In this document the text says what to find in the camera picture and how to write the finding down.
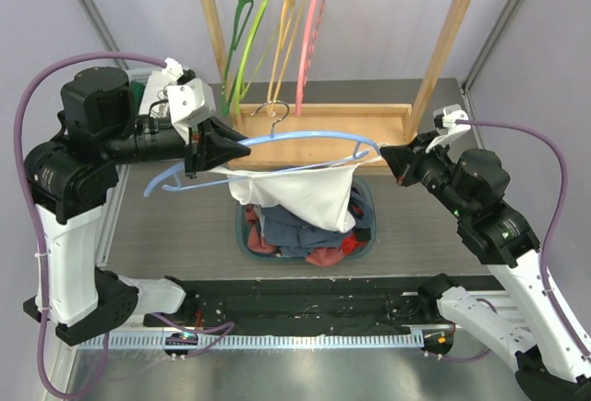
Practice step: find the pink hanger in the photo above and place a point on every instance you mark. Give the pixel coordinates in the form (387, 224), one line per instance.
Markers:
(313, 22)

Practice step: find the white tank top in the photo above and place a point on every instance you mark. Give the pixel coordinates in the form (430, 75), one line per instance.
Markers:
(317, 195)

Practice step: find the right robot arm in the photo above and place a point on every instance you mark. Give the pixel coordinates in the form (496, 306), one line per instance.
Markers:
(546, 362)

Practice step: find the maroon graphic tank top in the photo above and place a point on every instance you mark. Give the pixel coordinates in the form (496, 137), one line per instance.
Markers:
(276, 233)

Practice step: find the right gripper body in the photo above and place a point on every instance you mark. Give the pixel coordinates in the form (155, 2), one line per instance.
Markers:
(411, 166)

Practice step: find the white plastic basket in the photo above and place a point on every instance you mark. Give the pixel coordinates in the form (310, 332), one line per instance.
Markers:
(146, 75)

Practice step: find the wooden clothes rack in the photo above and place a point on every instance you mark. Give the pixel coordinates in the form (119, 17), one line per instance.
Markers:
(217, 50)

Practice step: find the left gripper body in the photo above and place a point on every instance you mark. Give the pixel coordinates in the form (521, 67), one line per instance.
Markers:
(152, 142)

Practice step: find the light blue hanger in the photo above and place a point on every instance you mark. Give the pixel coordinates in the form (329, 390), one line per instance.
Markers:
(324, 133)

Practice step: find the green plastic hanger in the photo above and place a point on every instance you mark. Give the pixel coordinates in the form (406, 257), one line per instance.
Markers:
(243, 11)

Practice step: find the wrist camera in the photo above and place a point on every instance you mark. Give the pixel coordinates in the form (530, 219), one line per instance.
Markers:
(190, 99)
(450, 121)

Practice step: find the teal plastic tub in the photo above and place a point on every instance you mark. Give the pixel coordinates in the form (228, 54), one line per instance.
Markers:
(242, 230)

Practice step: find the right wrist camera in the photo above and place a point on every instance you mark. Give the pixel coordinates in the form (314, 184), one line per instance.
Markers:
(450, 121)

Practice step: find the navy tank top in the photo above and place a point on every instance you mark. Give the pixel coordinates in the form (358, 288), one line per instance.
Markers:
(362, 212)

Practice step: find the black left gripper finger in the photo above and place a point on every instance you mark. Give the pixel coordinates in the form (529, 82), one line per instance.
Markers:
(213, 154)
(224, 130)

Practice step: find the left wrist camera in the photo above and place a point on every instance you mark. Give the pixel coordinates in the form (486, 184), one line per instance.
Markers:
(190, 99)

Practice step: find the lime green hanger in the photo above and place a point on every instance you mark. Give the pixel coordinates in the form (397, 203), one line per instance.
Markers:
(241, 86)

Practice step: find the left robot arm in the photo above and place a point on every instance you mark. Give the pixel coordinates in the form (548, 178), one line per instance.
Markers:
(69, 178)

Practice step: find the green folded shirt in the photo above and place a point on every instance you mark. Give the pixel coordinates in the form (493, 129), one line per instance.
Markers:
(137, 89)

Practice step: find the yellow hanger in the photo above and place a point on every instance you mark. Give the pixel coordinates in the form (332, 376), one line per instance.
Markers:
(290, 18)

